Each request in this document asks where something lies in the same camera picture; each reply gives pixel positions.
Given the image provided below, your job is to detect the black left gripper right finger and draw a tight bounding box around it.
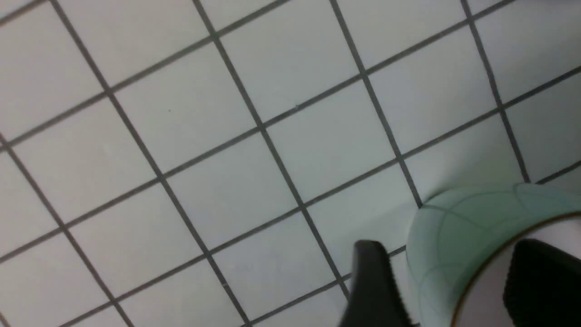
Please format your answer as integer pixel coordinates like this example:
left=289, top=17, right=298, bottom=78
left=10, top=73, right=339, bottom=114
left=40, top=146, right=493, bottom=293
left=503, top=239, right=581, bottom=327

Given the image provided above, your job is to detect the white grid tablecloth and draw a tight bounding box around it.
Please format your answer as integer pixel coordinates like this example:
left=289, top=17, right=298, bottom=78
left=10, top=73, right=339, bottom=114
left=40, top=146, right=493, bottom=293
left=0, top=0, right=580, bottom=327

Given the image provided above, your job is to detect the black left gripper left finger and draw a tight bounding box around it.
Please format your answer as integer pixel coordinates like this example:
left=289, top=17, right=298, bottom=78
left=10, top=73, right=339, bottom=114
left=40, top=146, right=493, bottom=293
left=339, top=240, right=411, bottom=327

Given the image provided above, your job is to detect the pale green cup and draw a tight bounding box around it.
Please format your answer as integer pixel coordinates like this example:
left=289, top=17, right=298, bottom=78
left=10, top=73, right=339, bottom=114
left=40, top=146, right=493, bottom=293
left=405, top=183, right=581, bottom=327

